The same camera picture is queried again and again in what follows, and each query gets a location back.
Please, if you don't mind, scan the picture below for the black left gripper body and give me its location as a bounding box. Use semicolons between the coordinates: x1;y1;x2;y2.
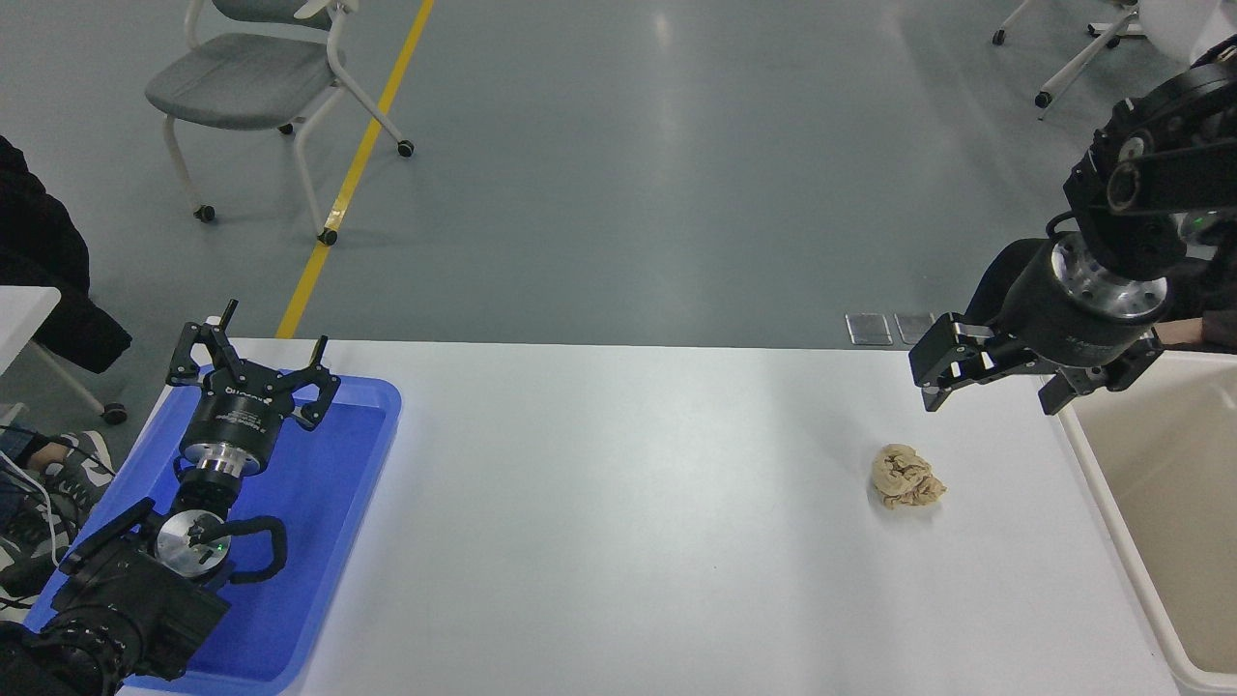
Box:
183;365;297;456

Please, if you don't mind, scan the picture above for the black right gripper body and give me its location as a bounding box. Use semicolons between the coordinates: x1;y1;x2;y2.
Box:
994;241;1167;370

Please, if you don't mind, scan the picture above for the tan paper ball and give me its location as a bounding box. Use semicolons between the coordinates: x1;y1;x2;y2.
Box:
871;443;949;512

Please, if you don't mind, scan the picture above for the person's hand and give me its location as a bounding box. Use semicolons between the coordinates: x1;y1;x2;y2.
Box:
1155;317;1210;350

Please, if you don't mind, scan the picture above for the person in black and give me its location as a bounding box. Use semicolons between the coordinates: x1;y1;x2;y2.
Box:
964;39;1237;354

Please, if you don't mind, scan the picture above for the blue plastic tray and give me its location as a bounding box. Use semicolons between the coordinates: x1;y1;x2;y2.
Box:
21;371;404;696

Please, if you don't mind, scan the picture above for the large pale bin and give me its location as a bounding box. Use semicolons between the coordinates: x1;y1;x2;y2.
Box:
1042;348;1237;696

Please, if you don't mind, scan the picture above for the small white table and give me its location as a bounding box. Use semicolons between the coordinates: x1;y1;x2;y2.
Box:
0;285;129;427

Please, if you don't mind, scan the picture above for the person in dark coat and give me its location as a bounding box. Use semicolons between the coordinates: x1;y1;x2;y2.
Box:
0;133;134;610

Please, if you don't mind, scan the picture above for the white wheeled furniture base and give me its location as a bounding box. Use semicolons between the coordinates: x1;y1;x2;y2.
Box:
992;0;1209;110

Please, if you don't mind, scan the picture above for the grey wheeled chair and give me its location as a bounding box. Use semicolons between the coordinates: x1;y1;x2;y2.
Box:
144;0;417;247

